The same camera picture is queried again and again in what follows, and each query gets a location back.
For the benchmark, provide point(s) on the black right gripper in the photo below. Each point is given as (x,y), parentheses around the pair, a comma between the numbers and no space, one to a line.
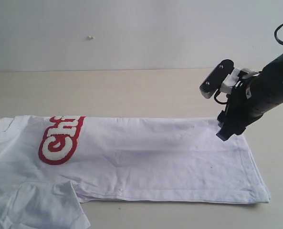
(237,114)

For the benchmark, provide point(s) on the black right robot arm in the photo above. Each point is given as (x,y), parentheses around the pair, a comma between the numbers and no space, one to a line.
(251,98)

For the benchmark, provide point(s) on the white t-shirt red lettering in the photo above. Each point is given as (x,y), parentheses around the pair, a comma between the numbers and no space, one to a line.
(49,166)

